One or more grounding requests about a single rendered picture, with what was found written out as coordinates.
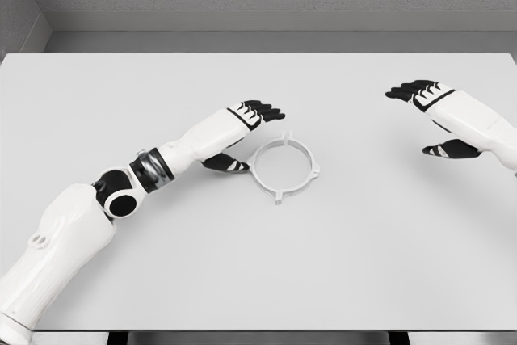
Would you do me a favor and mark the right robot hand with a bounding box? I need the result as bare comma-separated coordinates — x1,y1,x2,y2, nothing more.
384,78,508,161

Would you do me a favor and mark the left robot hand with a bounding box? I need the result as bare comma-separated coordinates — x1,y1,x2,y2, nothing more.
186,99,287,175

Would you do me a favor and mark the white round pipe clamp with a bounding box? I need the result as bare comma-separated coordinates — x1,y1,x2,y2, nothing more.
250,130,323,205

